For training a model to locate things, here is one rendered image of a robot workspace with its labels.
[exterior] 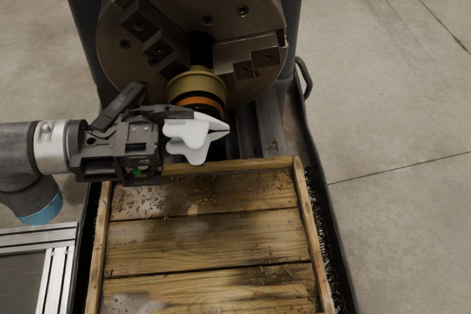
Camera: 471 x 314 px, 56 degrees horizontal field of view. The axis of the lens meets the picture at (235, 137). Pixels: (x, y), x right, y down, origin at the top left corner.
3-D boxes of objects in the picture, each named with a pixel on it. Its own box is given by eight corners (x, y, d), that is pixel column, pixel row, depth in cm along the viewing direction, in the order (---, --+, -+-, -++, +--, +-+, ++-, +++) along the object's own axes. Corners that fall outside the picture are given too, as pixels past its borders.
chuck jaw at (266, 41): (209, 27, 72) (280, 14, 72) (215, 50, 76) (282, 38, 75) (212, 72, 65) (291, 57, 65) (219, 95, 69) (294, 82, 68)
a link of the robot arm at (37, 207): (28, 173, 76) (2, 132, 68) (77, 200, 73) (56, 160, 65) (-9, 207, 72) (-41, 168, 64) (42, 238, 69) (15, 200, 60)
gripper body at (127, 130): (167, 185, 61) (78, 191, 60) (167, 138, 66) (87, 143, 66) (159, 151, 55) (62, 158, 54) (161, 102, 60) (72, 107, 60)
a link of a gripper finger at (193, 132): (231, 155, 59) (163, 159, 59) (228, 122, 63) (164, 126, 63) (231, 140, 57) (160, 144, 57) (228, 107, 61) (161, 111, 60)
